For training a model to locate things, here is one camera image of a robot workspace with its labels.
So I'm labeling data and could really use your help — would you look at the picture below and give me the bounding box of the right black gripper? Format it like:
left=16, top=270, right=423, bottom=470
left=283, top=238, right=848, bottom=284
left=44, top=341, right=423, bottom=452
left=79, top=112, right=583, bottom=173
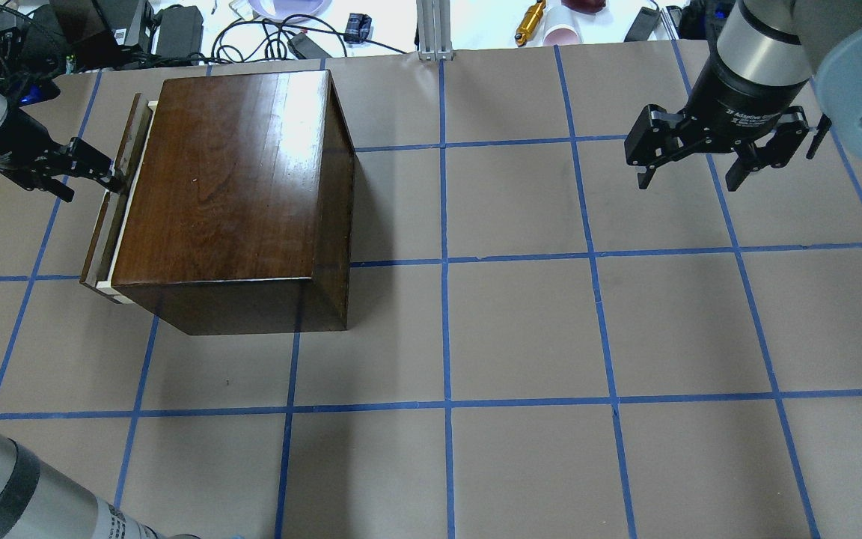
left=625, top=52, right=810, bottom=193

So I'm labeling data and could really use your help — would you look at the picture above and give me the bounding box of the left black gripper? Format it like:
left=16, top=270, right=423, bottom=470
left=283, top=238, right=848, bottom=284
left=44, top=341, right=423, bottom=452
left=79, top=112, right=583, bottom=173
left=0, top=109, right=124, bottom=202

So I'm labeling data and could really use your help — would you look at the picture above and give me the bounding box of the wooden drawer with handle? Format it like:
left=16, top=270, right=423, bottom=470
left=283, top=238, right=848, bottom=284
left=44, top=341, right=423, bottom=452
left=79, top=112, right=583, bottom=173
left=79, top=93, right=158, bottom=305

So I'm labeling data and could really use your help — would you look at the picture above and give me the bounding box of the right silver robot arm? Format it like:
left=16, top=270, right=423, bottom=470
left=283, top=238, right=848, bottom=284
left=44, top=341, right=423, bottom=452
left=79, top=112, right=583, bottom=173
left=625, top=1, right=862, bottom=192

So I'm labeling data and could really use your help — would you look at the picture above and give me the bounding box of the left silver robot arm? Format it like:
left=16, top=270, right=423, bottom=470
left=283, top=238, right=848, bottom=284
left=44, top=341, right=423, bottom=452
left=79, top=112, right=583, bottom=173
left=0, top=93, right=159, bottom=538

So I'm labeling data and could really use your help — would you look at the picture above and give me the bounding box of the dark wooden drawer cabinet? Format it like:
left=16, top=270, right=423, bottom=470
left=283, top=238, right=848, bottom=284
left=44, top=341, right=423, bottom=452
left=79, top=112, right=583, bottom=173
left=109, top=70, right=357, bottom=335

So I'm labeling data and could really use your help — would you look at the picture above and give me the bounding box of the black power adapter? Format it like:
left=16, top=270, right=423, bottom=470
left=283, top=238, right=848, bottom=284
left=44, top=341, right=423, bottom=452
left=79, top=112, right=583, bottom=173
left=623, top=7, right=661, bottom=42

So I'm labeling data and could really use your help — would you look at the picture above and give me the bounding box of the black laptop charger brick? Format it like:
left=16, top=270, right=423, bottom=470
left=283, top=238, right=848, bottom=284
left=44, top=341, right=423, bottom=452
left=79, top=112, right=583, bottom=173
left=154, top=4, right=204, bottom=66

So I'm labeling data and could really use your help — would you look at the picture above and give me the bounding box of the red mango fruit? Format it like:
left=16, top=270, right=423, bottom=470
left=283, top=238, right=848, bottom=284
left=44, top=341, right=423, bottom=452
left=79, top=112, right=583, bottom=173
left=561, top=0, right=608, bottom=15

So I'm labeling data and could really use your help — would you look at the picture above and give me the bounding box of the gold cylinder tool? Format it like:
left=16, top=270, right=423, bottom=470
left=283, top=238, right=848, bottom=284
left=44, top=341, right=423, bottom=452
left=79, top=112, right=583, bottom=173
left=513, top=0, right=546, bottom=47

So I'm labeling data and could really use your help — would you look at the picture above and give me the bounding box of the purple plate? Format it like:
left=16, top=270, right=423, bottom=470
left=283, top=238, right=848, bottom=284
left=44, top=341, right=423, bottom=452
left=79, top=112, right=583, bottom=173
left=247, top=0, right=331, bottom=22

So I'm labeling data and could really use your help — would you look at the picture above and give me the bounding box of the small blue black device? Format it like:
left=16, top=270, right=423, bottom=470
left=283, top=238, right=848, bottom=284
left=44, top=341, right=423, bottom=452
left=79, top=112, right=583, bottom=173
left=343, top=13, right=373, bottom=44

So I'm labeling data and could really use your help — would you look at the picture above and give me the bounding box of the aluminium frame post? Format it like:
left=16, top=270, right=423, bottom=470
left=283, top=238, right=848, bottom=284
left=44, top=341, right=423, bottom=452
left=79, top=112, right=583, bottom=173
left=416, top=0, right=454, bottom=61

